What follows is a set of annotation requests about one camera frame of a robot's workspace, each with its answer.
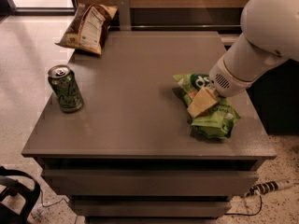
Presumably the black power cable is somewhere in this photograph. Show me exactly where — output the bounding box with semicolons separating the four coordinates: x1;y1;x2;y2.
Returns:
224;193;263;217

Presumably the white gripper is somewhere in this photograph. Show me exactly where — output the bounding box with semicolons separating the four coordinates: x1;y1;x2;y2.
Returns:
187;57;253;118

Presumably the green rice chip bag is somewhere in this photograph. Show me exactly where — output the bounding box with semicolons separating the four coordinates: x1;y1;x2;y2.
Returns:
173;74;240;139

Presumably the brown chip bag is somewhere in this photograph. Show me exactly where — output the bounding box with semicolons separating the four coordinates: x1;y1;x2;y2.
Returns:
57;4;118;55

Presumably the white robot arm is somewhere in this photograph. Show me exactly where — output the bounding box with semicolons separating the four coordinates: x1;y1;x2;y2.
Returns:
188;0;299;118

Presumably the white power strip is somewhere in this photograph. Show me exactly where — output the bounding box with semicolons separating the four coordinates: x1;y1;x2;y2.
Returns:
244;179;293;197

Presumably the green soda can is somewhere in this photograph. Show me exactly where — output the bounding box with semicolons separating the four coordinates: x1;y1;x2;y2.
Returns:
48;64;84;113

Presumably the black chair part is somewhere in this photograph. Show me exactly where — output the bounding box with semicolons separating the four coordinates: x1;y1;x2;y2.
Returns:
0;166;41;224

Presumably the left metal wall bracket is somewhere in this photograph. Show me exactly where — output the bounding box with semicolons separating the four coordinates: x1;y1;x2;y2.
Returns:
117;0;132;31

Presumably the grey drawer cabinet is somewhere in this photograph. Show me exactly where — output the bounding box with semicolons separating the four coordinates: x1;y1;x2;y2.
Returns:
22;32;276;224

